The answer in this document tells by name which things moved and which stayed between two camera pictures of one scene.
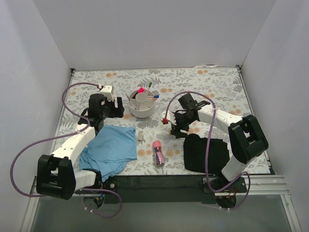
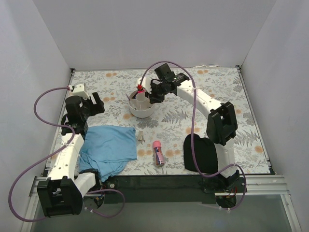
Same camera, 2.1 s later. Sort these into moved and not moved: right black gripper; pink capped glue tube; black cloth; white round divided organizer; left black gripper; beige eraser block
Moved: right black gripper; left black gripper
Not moved: beige eraser block; white round divided organizer; black cloth; pink capped glue tube
